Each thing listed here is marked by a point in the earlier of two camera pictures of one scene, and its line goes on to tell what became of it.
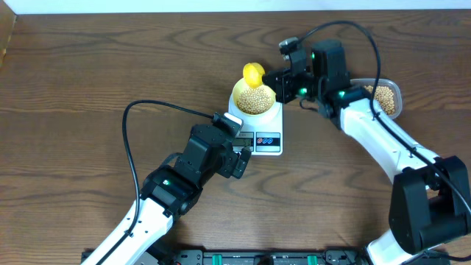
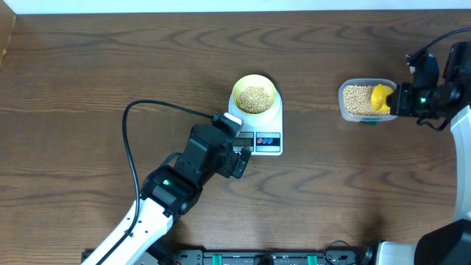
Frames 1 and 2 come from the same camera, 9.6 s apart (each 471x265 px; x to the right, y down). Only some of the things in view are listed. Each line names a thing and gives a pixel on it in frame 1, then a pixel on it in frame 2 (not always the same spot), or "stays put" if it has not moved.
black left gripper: (229, 157) stays put
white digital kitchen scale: (263, 134) stays put
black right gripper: (282, 87) → (399, 101)
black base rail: (251, 257) stays put
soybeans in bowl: (253, 100) stays put
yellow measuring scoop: (252, 73) → (379, 98)
